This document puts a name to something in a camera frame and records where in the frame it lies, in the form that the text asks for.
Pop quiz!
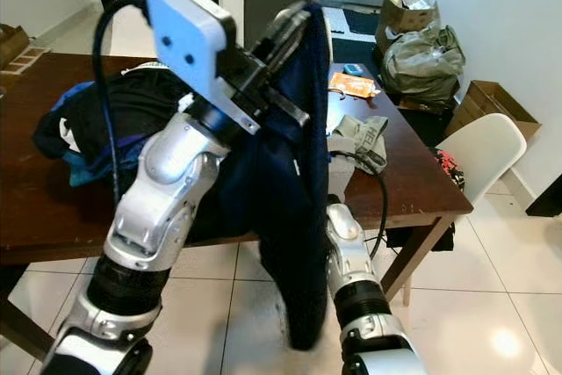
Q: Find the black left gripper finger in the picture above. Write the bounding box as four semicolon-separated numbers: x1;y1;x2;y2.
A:
246;97;313;132
259;2;319;53

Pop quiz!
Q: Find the grey green patterned garment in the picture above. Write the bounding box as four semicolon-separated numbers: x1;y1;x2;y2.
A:
328;114;390;174

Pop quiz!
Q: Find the navy blue garment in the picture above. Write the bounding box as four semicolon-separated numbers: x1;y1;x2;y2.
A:
211;2;335;351

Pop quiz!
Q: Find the orange packet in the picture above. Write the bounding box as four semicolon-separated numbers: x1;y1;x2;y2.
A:
328;72;383;99

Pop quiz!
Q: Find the black crumpled garment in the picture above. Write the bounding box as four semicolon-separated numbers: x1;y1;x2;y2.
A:
83;68;203;174

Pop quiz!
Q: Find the small open cardboard box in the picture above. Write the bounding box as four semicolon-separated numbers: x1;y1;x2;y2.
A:
382;0;440;33

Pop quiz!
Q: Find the white plastic chair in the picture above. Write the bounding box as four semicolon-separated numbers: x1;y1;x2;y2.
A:
439;112;541;209
114;0;181;58

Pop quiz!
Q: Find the olive green bag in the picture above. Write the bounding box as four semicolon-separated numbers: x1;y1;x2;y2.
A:
382;24;468;104

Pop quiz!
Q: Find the red patterned cloth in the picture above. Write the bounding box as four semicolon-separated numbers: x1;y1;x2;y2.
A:
435;148;466;193

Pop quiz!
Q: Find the teal cloth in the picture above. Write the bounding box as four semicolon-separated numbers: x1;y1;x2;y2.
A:
66;160;111;187

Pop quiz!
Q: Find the blue black jacket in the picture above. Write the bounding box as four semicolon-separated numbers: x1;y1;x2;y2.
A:
31;85;93;165

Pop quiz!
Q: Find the large brown cardboard box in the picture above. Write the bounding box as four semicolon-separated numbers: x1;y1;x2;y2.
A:
443;79;541;134

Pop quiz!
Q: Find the cardboard box with dividers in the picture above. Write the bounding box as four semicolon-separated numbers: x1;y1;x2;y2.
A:
0;24;51;79

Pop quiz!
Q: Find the brown wooden table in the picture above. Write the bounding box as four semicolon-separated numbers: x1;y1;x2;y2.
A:
0;50;475;363

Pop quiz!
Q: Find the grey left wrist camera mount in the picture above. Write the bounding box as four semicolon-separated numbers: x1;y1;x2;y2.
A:
145;0;238;136

